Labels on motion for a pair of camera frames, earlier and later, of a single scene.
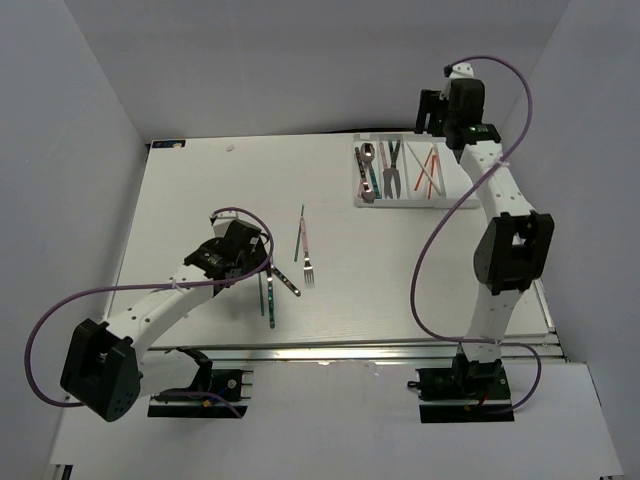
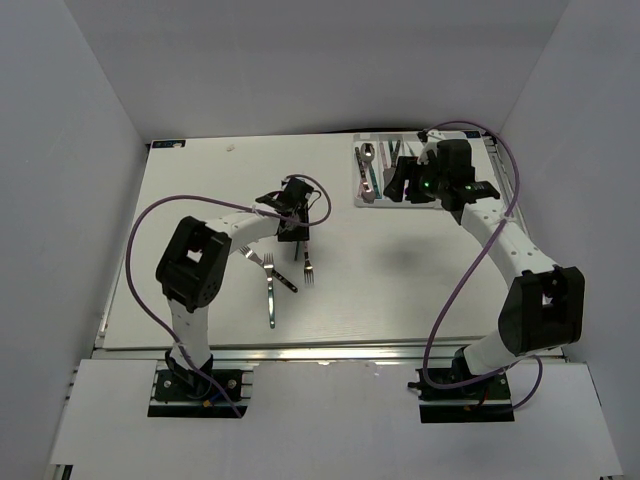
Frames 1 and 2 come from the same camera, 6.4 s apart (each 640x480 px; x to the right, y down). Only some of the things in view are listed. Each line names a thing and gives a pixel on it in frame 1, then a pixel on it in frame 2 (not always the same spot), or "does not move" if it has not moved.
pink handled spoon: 368,196 does not move
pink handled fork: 308,273 does not move
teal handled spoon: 367,152 does not move
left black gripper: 257,258 → 302,235
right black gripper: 431,103 → 408,169
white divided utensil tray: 409,170 does not move
